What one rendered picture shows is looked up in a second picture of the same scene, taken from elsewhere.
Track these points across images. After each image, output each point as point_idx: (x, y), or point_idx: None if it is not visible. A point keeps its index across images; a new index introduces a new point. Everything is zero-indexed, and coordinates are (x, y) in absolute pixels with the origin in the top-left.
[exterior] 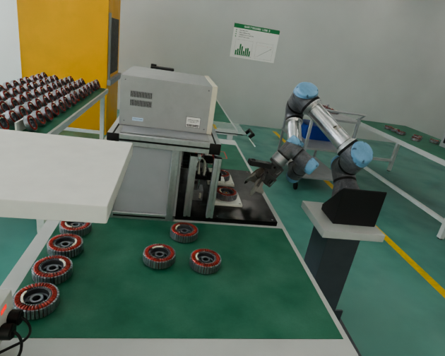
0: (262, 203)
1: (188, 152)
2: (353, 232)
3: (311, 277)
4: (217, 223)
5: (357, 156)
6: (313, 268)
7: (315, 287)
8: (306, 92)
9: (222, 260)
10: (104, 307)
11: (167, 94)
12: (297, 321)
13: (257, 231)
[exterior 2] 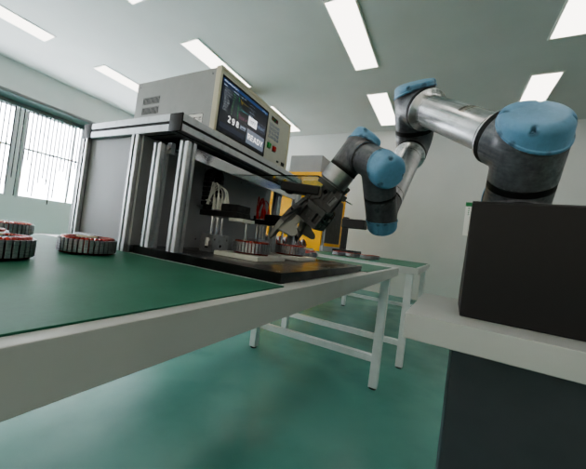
0: (306, 268)
1: (207, 180)
2: (525, 338)
3: (101, 323)
4: (177, 262)
5: (509, 121)
6: None
7: (18, 336)
8: (408, 85)
9: (34, 262)
10: None
11: (172, 92)
12: None
13: (219, 275)
